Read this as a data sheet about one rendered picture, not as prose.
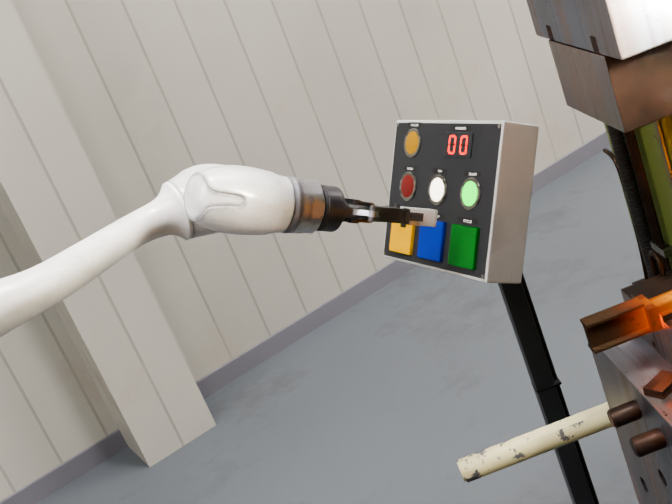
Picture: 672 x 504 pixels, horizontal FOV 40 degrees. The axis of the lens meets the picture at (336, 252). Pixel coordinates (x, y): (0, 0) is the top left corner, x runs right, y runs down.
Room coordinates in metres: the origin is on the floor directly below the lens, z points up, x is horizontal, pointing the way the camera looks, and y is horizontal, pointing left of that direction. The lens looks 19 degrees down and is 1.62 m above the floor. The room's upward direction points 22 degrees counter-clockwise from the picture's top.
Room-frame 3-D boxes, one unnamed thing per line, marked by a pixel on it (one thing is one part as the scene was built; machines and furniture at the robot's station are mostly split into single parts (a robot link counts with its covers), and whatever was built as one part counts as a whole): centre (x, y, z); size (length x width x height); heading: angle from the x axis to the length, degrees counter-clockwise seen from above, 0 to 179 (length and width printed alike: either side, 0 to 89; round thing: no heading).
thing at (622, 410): (1.08, -0.28, 0.87); 0.04 x 0.03 x 0.03; 89
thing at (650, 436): (1.00, -0.28, 0.87); 0.04 x 0.03 x 0.03; 89
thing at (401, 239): (1.72, -0.14, 1.01); 0.07 x 0.05 x 0.07; 24
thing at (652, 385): (1.04, -0.33, 0.92); 0.04 x 0.03 x 0.01; 121
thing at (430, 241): (1.63, -0.18, 1.01); 0.07 x 0.05 x 0.07; 24
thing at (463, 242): (1.54, -0.22, 1.01); 0.07 x 0.05 x 0.07; 24
